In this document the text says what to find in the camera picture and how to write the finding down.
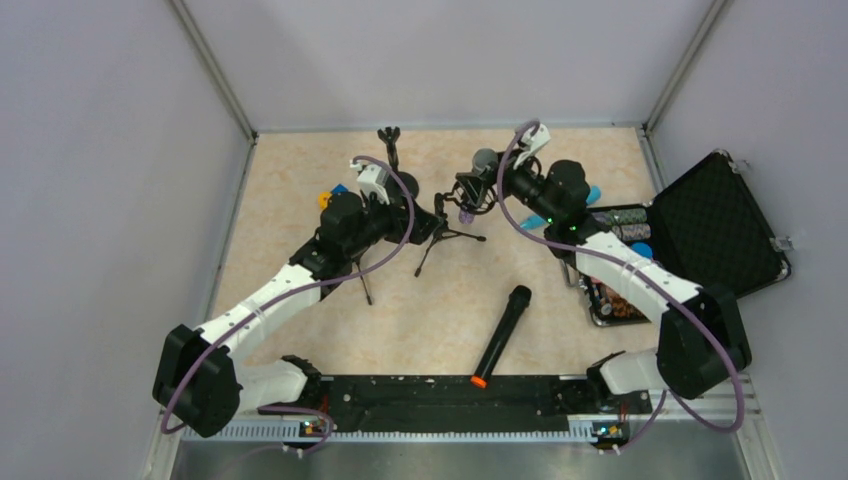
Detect tripod stand with shock mount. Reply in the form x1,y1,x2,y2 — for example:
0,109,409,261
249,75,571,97
414,181,487,278

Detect purple glitter microphone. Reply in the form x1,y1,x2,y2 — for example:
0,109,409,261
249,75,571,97
455,148,499,224

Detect round base clamp stand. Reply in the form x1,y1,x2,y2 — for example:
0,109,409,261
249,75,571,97
377,126,420,199

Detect tripod stand with clip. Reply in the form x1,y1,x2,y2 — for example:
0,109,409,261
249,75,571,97
353,258,374,306

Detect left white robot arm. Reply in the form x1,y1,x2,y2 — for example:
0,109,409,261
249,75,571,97
152,192,442,437

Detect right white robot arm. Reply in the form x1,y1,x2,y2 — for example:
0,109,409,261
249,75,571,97
455,151,751,400

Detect blue plastic tube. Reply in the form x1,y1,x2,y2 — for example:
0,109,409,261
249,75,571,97
520,186,602,230

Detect blue toy brick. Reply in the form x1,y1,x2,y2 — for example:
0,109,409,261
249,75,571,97
330,184,349,195

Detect yellow traffic light brick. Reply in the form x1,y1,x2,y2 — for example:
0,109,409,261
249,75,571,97
318,192,333,210

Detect poker chip stacks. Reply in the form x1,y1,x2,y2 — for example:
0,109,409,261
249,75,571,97
592,208,653,242

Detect black microphone orange end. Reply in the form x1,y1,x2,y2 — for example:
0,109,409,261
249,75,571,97
470,285,532,389

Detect open black carrying case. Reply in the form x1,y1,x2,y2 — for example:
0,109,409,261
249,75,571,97
587,149,792,298

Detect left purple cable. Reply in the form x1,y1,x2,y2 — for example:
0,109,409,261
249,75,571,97
158,154,417,458

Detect purple cable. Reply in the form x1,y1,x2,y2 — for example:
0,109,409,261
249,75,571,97
494,119,747,456
158,154,417,458

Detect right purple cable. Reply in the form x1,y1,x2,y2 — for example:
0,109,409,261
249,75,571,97
494,119,747,456

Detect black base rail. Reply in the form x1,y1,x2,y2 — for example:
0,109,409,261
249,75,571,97
259,375,653,442

